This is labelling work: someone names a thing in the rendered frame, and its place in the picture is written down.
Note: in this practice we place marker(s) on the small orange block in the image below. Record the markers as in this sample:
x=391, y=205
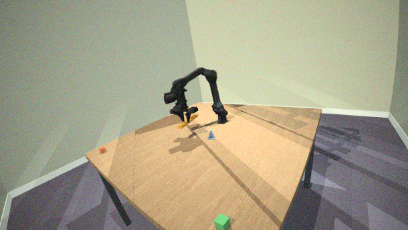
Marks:
x=102, y=150

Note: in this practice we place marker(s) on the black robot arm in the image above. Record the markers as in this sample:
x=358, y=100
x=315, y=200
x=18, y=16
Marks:
x=177, y=93

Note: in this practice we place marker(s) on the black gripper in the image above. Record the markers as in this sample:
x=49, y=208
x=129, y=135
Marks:
x=188, y=111

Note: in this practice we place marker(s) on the orange bar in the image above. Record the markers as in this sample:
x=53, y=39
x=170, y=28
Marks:
x=183, y=124

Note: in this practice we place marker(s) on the green cube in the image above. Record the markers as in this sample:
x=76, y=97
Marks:
x=222, y=222

